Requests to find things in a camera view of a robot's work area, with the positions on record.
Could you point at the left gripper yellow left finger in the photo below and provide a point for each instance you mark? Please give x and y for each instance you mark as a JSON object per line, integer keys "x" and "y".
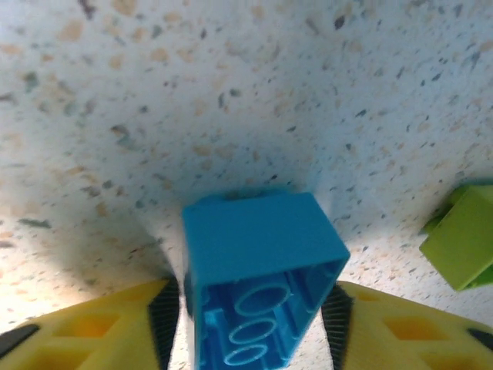
{"x": 77, "y": 339}

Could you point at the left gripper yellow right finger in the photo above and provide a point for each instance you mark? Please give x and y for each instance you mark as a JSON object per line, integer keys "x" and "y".
{"x": 404, "y": 339}

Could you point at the blue lego brick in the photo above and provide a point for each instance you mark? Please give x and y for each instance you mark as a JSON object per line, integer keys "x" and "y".
{"x": 254, "y": 239}

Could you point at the lime green lego brick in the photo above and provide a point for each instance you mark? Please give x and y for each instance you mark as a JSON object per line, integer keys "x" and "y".
{"x": 462, "y": 239}

